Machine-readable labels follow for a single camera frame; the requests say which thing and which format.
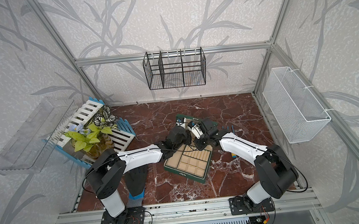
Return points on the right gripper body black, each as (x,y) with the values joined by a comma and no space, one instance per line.
(200,143)

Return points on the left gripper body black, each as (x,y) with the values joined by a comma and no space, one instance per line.
(186,140)

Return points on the green jewelry box beige lining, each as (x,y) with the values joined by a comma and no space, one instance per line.
(188,161)

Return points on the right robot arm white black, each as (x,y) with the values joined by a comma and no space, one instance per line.
(276,173)

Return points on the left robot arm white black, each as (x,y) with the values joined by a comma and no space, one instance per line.
(106,173)

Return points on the black glove blue cuff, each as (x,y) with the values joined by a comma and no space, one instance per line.
(135,181)

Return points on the green plant in amber vase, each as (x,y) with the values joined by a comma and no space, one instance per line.
(94,138)

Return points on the white blue slatted fence stand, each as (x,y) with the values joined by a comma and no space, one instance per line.
(121,137)

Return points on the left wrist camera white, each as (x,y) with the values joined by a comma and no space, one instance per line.
(182,122)

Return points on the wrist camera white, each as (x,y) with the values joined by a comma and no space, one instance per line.
(195,129)
(182,122)

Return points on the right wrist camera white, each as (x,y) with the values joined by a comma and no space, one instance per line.
(195,129)

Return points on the black wire wall basket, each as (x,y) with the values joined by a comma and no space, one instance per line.
(168,70)

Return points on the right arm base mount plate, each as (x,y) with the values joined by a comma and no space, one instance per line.
(241,205)

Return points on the white mesh wall basket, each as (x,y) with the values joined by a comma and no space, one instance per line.
(297,111)

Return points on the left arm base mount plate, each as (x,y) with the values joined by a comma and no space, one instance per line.
(133,215)

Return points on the clear acrylic wall shelf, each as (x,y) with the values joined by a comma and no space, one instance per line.
(30,148)

